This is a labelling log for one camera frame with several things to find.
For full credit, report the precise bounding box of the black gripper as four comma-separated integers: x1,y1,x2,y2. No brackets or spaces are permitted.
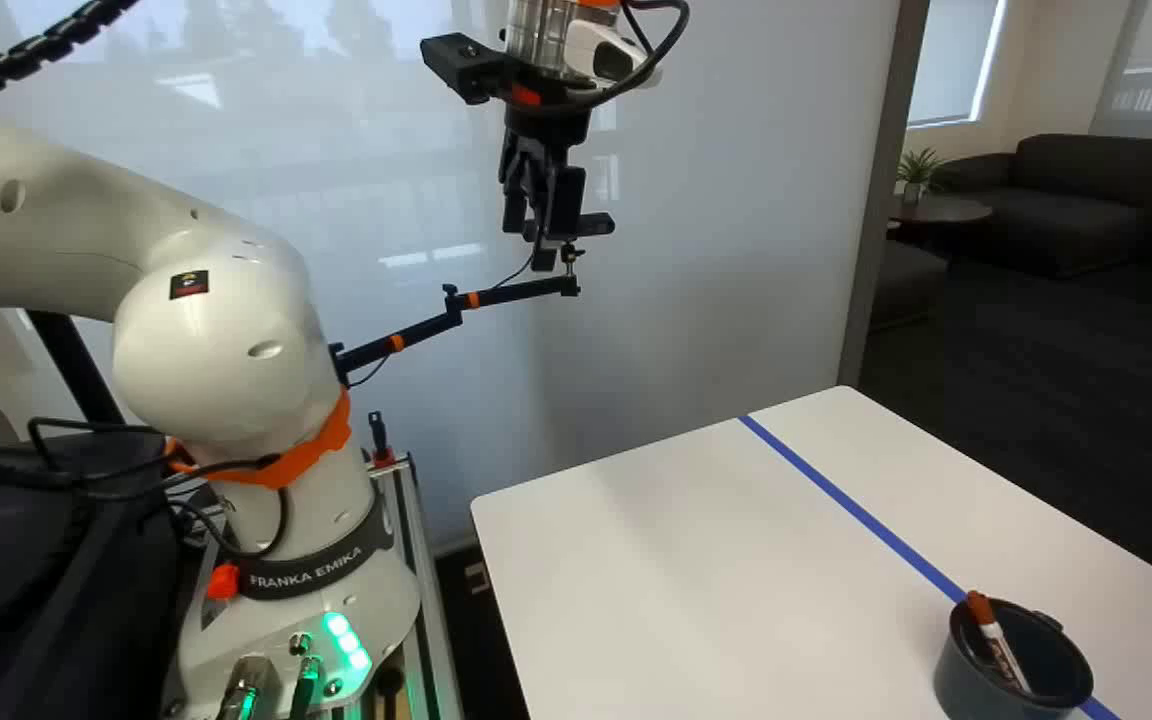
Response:
502,79,602,247

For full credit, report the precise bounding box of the orange-capped marker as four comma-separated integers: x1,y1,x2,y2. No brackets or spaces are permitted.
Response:
964,593,1036,696

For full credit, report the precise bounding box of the small green potted plant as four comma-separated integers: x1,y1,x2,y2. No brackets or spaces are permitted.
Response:
894,144,944,205

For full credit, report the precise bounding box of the round side table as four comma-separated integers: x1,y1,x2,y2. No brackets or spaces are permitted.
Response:
894,193,997,251

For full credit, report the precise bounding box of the long blue tape line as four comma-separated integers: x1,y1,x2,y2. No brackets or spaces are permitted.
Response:
735,408,1126,720

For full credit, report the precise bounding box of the dark grey sofa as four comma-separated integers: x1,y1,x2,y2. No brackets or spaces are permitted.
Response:
934,133,1152,286

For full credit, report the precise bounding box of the black bag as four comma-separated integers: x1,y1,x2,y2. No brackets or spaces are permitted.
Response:
0,415,200,720

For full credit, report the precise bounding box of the dark teal mug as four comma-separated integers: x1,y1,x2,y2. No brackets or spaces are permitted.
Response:
934,593,1098,720

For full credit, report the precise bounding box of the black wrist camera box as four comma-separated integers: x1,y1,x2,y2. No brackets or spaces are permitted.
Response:
417,31,518,108

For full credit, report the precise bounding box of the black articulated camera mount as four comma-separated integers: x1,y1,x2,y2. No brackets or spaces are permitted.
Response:
327,210,622,383

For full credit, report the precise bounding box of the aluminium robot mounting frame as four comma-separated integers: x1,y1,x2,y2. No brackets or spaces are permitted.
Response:
360,413,473,720

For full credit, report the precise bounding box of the black cable chain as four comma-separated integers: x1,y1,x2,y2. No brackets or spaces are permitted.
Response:
0,0,145,124

